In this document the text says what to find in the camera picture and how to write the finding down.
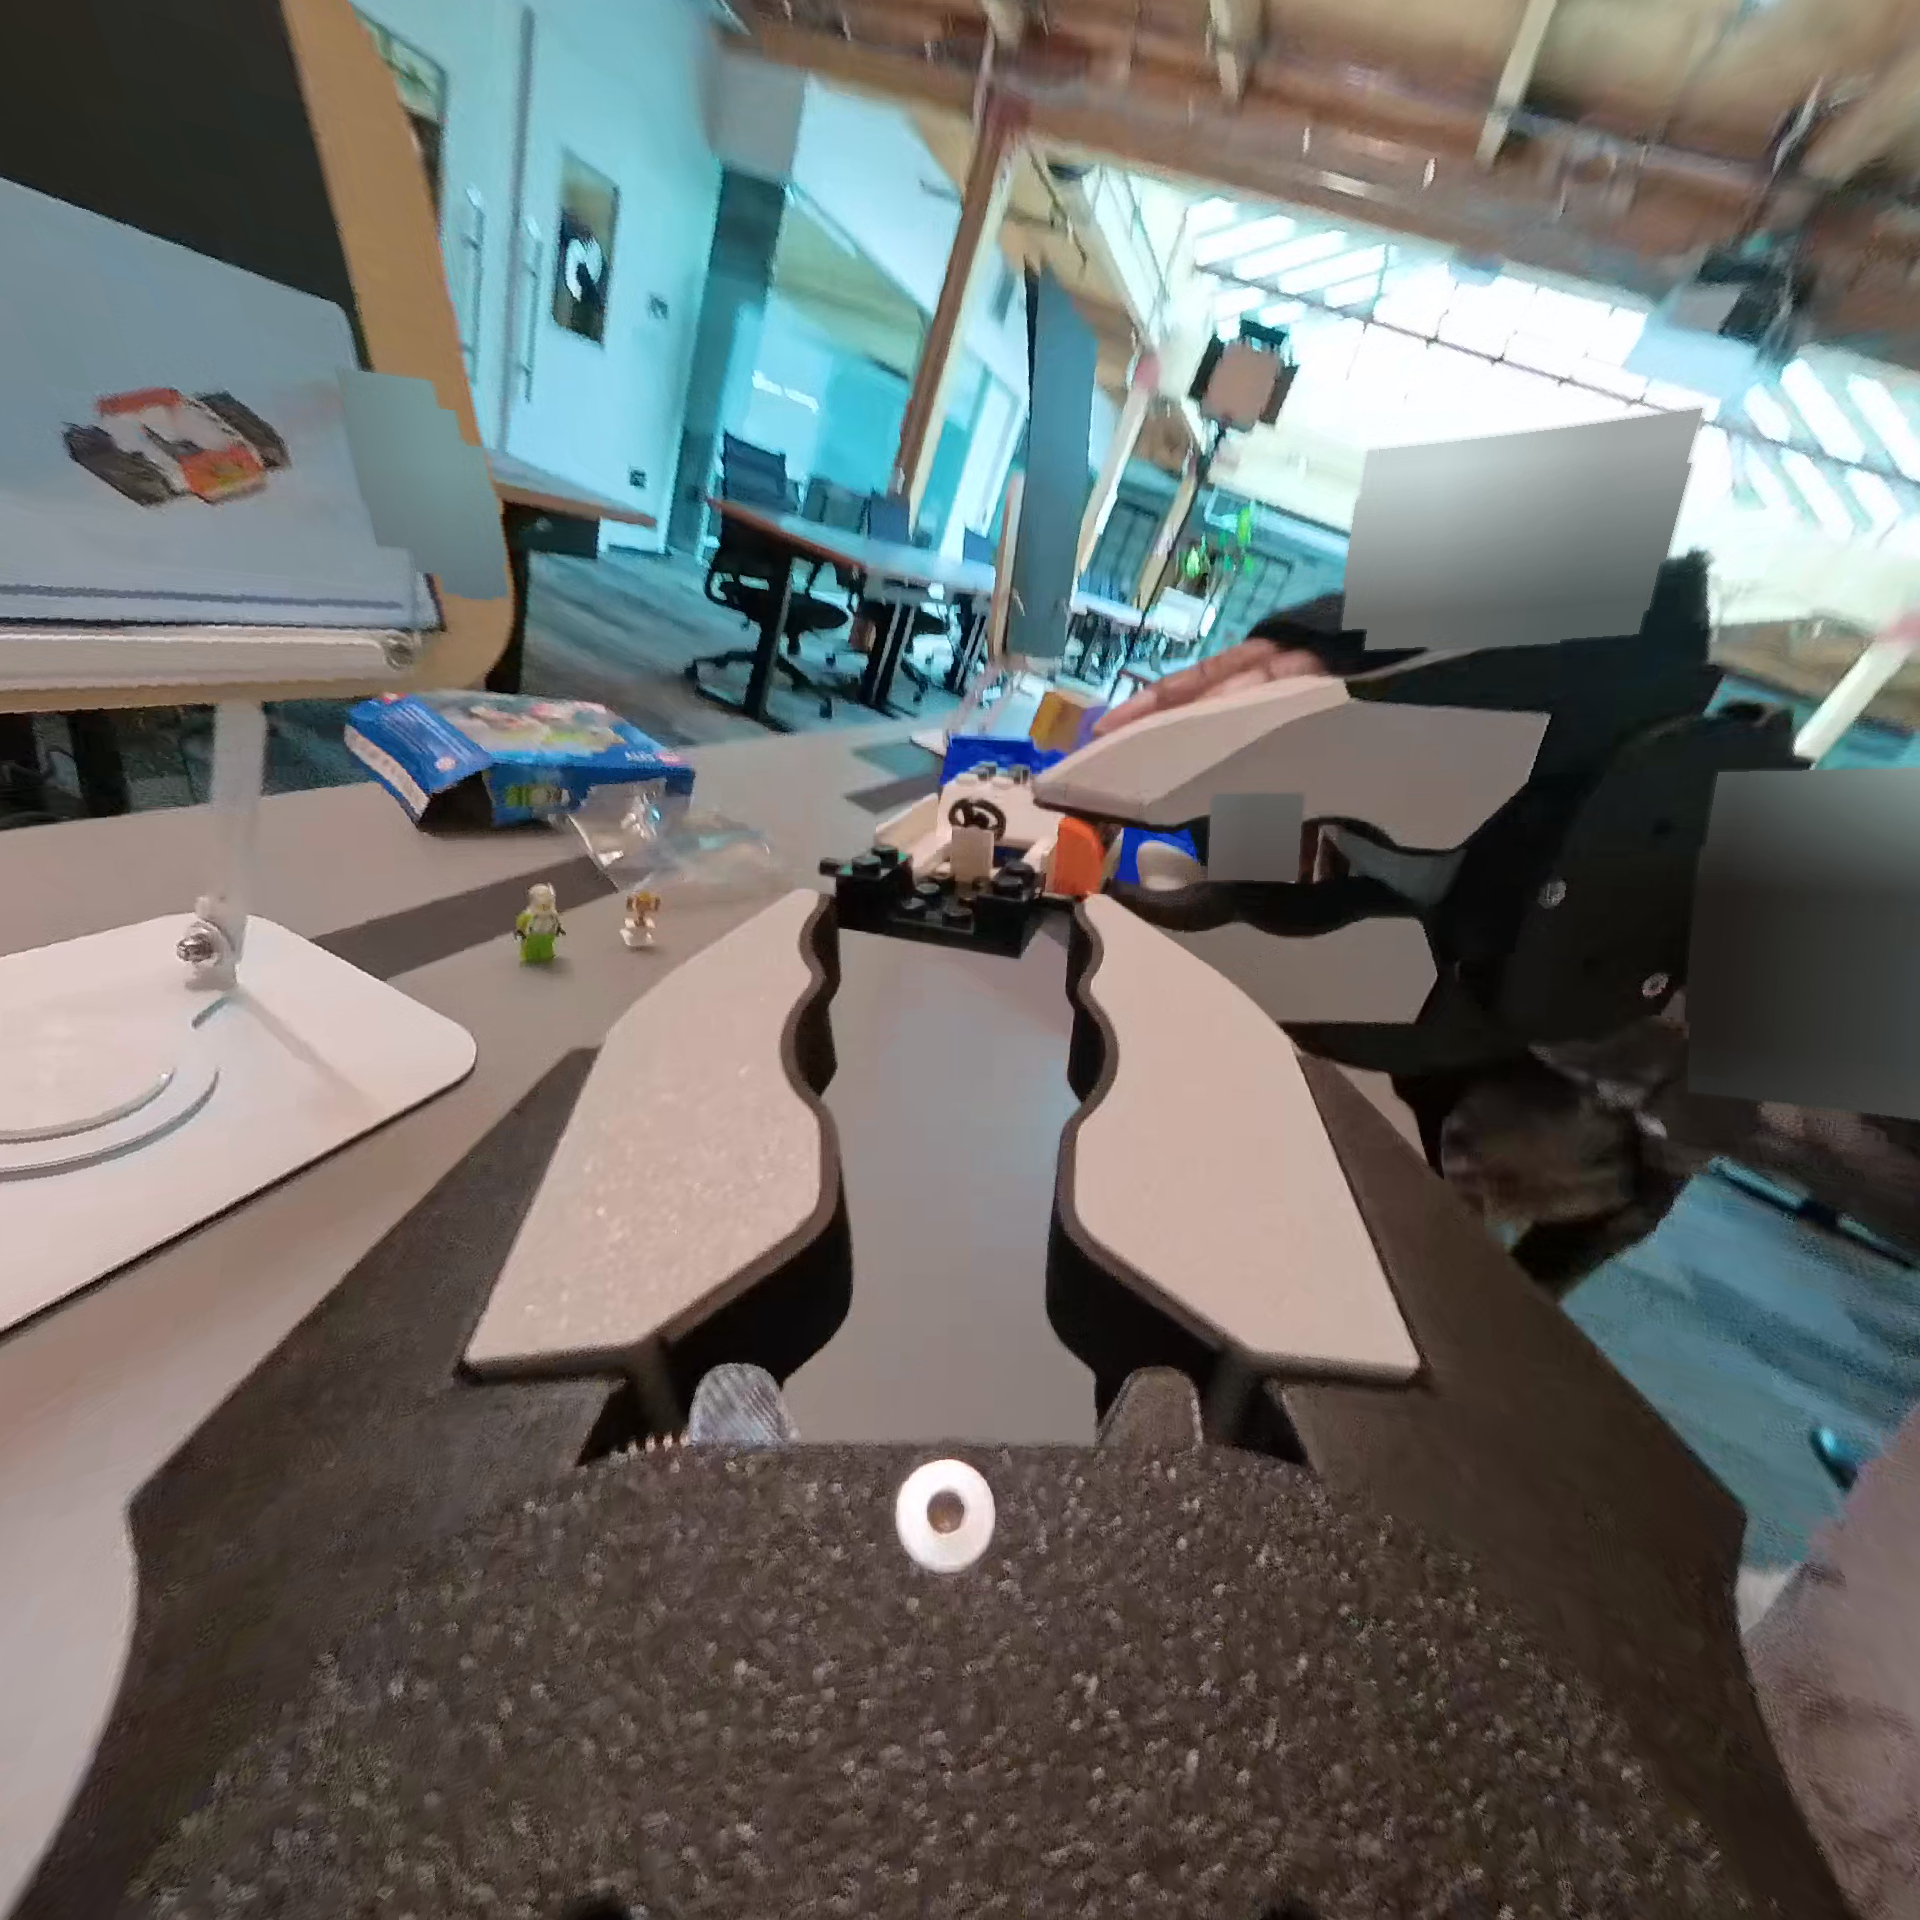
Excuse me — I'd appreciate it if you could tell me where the white book stand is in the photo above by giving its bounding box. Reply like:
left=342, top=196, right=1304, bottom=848
left=0, top=616, right=482, bottom=1337

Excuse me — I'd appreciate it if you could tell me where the blue cardboard box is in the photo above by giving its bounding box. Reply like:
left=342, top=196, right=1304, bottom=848
left=341, top=691, right=697, bottom=832

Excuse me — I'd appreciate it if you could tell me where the wooden desk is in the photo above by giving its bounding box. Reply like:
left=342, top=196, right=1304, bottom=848
left=496, top=450, right=663, bottom=557
left=706, top=496, right=1008, bottom=723

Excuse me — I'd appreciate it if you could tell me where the clear plastic bag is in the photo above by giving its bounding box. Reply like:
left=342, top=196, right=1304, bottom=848
left=572, top=775, right=797, bottom=903

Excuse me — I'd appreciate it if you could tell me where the black office chair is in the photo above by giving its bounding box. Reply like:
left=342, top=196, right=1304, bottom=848
left=697, top=437, right=856, bottom=723

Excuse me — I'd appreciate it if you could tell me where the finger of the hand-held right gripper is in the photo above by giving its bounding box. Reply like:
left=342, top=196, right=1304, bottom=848
left=1036, top=667, right=1548, bottom=858
left=1156, top=901, right=1442, bottom=1037

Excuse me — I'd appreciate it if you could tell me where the person's right forearm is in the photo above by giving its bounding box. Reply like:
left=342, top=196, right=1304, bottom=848
left=1436, top=1036, right=1727, bottom=1299

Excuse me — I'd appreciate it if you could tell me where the instruction booklet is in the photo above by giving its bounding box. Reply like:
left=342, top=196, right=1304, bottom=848
left=0, top=177, right=512, bottom=633

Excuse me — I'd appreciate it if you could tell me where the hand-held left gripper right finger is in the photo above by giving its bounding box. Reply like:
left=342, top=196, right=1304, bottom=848
left=1052, top=892, right=1426, bottom=1388

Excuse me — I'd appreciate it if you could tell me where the studio light panel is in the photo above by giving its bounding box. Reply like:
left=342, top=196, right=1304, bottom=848
left=1191, top=324, right=1297, bottom=437

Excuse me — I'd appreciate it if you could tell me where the orange white lego car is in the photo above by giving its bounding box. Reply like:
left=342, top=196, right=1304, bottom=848
left=820, top=787, right=1081, bottom=955

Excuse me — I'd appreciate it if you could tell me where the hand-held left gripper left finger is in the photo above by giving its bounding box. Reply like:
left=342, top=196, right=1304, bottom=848
left=458, top=892, right=856, bottom=1388

